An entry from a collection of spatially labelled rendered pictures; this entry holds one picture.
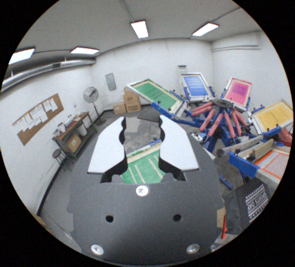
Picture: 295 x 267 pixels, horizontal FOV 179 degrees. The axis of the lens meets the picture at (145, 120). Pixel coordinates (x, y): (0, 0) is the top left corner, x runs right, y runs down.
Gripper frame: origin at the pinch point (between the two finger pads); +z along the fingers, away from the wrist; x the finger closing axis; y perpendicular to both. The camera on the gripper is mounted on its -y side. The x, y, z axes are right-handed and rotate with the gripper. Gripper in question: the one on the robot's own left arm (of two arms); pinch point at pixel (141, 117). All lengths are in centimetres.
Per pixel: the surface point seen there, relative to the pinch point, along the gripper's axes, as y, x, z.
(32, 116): 32, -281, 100
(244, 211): 64, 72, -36
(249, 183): 61, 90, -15
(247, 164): 33, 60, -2
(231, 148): 42, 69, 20
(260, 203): 61, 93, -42
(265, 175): 26, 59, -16
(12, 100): -32, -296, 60
